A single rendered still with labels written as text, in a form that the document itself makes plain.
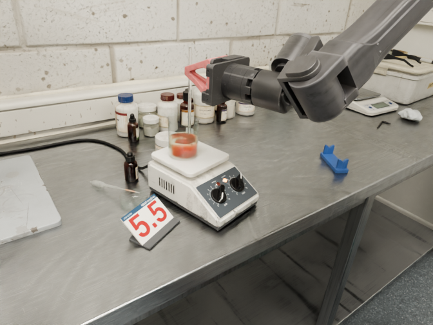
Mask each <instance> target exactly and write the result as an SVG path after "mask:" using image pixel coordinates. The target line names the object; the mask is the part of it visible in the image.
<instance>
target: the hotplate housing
mask: <svg viewBox="0 0 433 325"><path fill-rule="evenodd" d="M233 167H235V165H234V164H232V163H231V162H229V161H225V162H223V163H221V164H219V165H218V166H216V167H214V168H212V169H210V170H208V171H206V172H204V173H201V174H200V175H197V176H196V177H186V176H184V175H182V174H181V173H178V172H176V171H175V170H172V169H171V168H169V167H167V166H165V165H163V164H161V163H160V162H158V161H156V160H152V161H150V162H149V163H148V182H149V188H150V190H152V191H154V192H155V193H157V194H159V195H160V196H162V197H163V198H165V199H167V200H168V201H170V202H172V203H173V204H175V205H177V206H178V207H180V208H182V209H183V210H185V211H186V212H188V213H190V214H192V215H193V216H194V217H196V218H198V219H200V220H201V221H203V222H204V223H206V224H208V225H209V226H211V227H212V228H214V229H216V230H217V231H218V230H220V229H221V228H223V227H224V226H225V225H227V224H228V223H230V222H231V221H233V220H234V219H235V218H237V217H238V216H239V215H241V214H243V213H244V212H245V211H247V210H248V209H250V208H251V207H252V206H254V205H255V204H256V203H257V201H258V199H259V195H258V192H257V191H256V190H255V191H256V192H257V194H256V195H254V196H253V197H251V198H250V199H248V200H247V201H246V202H244V203H242V204H241V205H240V206H238V207H236V208H235V209H234V210H232V211H231V212H229V213H228V214H226V215H225V216H223V217H222V218H220V217H219V216H218V215H217V214H216V213H215V211H214V210H213V209H212V207H210V205H209V204H208V203H207V201H206V200H205V199H204V198H203V196H202V195H201V194H200V193H199V191H198V190H197V189H196V187H197V186H199V185H201V184H203V183H205V182H207V181H208V180H210V179H212V178H214V177H216V176H217V175H220V174H221V173H224V172H225V171H227V170H229V169H231V168H233ZM236 169H237V170H238V168H237V167H236ZM240 173H241V172H240ZM244 178H245V177H244ZM245 179H246V178H245ZM248 183H249V184H250V182H249V181H248ZM251 186H252V185H251ZM252 187H253V186H252ZM253 188H254V187H253Z"/></svg>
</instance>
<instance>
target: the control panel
mask: <svg viewBox="0 0 433 325"><path fill-rule="evenodd" d="M239 174H240V172H239V171H238V170H237V169H236V167H233V168H231V169H229V170H227V171H225V172H224V173H221V174H220V175H217V176H216V177H214V178H212V179H210V180H208V181H207V182H205V183H203V184H201V185H199V186H197V187H196V189H197V190H198V191H199V193H200V194H201V195H202V196H203V198H204V199H205V200H206V201H207V203H208V204H209V205H210V207H212V209H213V210H214V211H215V213H216V214H217V215H218V216H219V217H220V218H222V217H223V216H225V215H226V214H228V213H229V212H231V211H232V210H234V209H235V208H236V207H238V206H240V205H241V204H242V203H244V202H246V201H247V200H248V199H250V198H251V197H253V196H254V195H256V194H257V192H256V191H255V189H254V188H253V187H252V186H251V185H250V184H249V183H248V181H247V180H246V179H245V178H244V176H243V183H244V186H245V188H244V190H243V191H241V192H237V191H235V190H234V189H232V187H231V185H230V180H231V179H232V178H234V177H237V176H238V175H239ZM223 179H227V182H224V180H223ZM217 182H219V183H220V185H221V184H223V185H224V186H225V193H226V195H227V199H226V201H225V202H224V203H221V204H220V203H217V202H215V201H214V200H213V199H212V197H211V191H212V190H213V189H215V188H219V187H220V186H218V185H217Z"/></svg>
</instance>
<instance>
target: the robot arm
mask: <svg viewBox="0 0 433 325"><path fill-rule="evenodd" d="M432 8H433V0H376V1H375V2H374V3H373V4H372V5H371V6H370V7H369V8H368V9H367V10H366V11H365V12H364V13H363V14H362V15H361V16H360V17H359V18H358V19H357V20H356V21H355V22H354V23H353V24H351V25H350V27H348V28H347V29H346V30H345V31H343V32H342V33H341V34H340V35H338V36H336V37H335V38H334V39H332V40H329V41H327V42H326V43H325V44H324V45H323V43H322V41H321V39H320V36H318V35H317V36H310V35H308V34H305V33H301V32H298V33H294V34H292V35H291V36H290V37H289V38H288V40H287V41H286V43H285V44H284V46H283V47H282V49H281V50H280V51H279V53H278V55H277V56H276V57H275V59H274V60H273V62H272V63H271V70H265V69H261V68H256V67H252V66H249V63H250V58H249V57H245V56H242V55H235V54H234V55H223V56H220V57H214V58H210V59H206V60H204V61H201V62H198V63H195V64H191V65H189V66H185V68H184V74H185V76H186V77H187V78H188V79H190V80H191V81H192V82H193V83H194V84H195V86H196V87H197V88H198V89H199V90H200V92H201V93H202V99H201V101H202V103H204V104H206V105H210V106H216V105H218V104H222V103H224V102H227V101H230V100H235V101H239V102H242V103H246V104H250V105H253V106H257V107H261V108H265V109H268V110H272V111H274V112H279V113H287V112H288V111H289V110H290V109H291V107H292V106H293V108H294V109H295V111H296V113H297V114H298V116H299V118H300V119H309V120H311V121H313V122H316V123H322V122H326V121H330V120H331V119H334V118H335V117H337V116H339V115H340V114H341V113H342V112H343V111H344V109H346V107H348V105H350V104H351V103H352V102H353V100H355V98H357V96H359V94H360V93H359V91H358V90H359V89H360V88H361V87H362V86H363V85H364V84H365V83H366V82H367V81H368V80H369V79H370V78H371V77H372V75H373V73H374V71H375V69H376V68H377V66H378V65H379V64H380V63H381V61H382V60H383V59H384V58H385V56H386V55H387V54H388V53H389V52H390V51H391V50H392V49H393V48H394V47H395V46H396V45H397V44H398V43H399V42H400V41H401V40H402V39H403V38H404V37H405V36H406V35H407V34H408V33H409V32H410V30H411V29H412V28H413V27H414V26H415V25H416V24H417V23H418V22H419V21H420V20H421V19H422V18H423V17H424V16H425V15H426V14H427V13H428V12H429V11H430V10H431V9H432ZM200 68H205V69H206V77H207V79H206V78H204V77H202V76H201V75H199V74H198V73H196V70H197V69H200ZM191 72H192V73H191Z"/></svg>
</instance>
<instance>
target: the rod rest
mask: <svg viewBox="0 0 433 325"><path fill-rule="evenodd" d="M333 151H334V145H331V146H330V147H328V146H327V145H326V144H325V146H324V150H323V152H321V154H320V156H321V157H322V159H323V160H324V161H325V162H326V163H327V164H328V165H329V166H330V168H331V169H332V170H333V171H334V173H348V171H349V170H348V168H347V164H348V162H349V160H348V159H345V160H344V161H342V160H341V159H338V158H337V156H335V154H333Z"/></svg>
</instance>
